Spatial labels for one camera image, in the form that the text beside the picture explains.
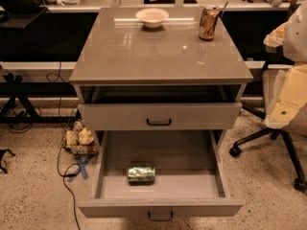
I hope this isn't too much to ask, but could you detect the snack bags pile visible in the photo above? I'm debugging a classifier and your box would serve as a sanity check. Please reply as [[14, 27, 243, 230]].
[[64, 121, 98, 155]]

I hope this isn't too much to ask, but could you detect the blue tape cross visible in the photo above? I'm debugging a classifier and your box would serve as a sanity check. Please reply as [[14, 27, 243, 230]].
[[67, 154, 93, 182]]

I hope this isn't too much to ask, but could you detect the black drawer handle lower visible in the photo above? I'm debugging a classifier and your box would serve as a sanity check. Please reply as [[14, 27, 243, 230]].
[[147, 212, 174, 222]]

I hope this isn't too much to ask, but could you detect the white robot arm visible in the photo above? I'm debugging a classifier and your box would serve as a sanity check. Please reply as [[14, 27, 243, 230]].
[[264, 0, 307, 128]]

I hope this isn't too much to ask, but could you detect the brown soda can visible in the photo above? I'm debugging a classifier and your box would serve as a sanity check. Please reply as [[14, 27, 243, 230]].
[[199, 6, 220, 40]]

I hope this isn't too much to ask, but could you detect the black floor cable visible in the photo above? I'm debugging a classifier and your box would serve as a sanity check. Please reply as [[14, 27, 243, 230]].
[[46, 60, 83, 230]]

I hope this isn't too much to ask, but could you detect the white bowl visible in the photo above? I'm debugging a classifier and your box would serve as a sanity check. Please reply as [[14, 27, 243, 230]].
[[135, 8, 169, 29]]

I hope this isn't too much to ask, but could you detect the open lower grey drawer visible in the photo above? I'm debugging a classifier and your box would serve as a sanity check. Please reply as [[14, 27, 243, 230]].
[[79, 130, 243, 218]]

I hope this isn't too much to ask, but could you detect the black office chair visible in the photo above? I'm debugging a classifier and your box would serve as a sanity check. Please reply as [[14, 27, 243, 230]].
[[228, 3, 307, 192]]

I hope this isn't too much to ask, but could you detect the grey drawer cabinet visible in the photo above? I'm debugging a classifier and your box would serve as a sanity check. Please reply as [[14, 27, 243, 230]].
[[69, 6, 254, 136]]

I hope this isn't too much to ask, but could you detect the upper grey drawer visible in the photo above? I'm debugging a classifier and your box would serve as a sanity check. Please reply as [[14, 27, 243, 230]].
[[79, 103, 242, 130]]

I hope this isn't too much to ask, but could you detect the black drawer handle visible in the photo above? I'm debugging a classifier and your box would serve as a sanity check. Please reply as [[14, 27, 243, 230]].
[[146, 119, 172, 127], [147, 212, 174, 222]]

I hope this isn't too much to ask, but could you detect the black drawer handle upper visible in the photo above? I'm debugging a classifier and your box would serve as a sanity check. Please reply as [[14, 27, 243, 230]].
[[146, 119, 172, 127]]

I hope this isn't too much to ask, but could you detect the green soda can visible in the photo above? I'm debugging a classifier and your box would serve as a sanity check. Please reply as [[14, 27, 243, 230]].
[[128, 166, 155, 183]]

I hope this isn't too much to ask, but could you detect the black stand base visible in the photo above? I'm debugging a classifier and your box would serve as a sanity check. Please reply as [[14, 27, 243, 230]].
[[0, 72, 80, 124]]

